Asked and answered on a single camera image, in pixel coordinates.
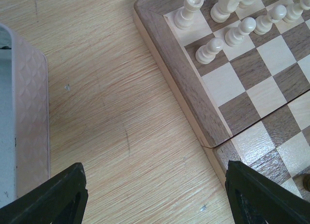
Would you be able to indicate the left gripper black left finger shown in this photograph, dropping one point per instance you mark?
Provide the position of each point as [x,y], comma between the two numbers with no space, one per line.
[60,200]

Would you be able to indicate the white pawn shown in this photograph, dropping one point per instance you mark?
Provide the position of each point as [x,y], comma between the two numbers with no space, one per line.
[264,22]
[207,53]
[235,35]

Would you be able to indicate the wooden chess board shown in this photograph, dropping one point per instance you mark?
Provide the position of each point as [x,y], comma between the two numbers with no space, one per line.
[252,102]

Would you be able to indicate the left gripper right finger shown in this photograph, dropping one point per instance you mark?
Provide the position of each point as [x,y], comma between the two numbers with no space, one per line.
[255,199]

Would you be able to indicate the white rook corner piece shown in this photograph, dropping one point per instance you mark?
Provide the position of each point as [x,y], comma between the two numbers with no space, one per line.
[184,16]

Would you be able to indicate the silver tin lid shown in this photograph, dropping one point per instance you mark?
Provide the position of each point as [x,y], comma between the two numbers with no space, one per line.
[24,117]

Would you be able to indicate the white knight piece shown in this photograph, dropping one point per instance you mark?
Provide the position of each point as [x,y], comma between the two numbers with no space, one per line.
[222,10]

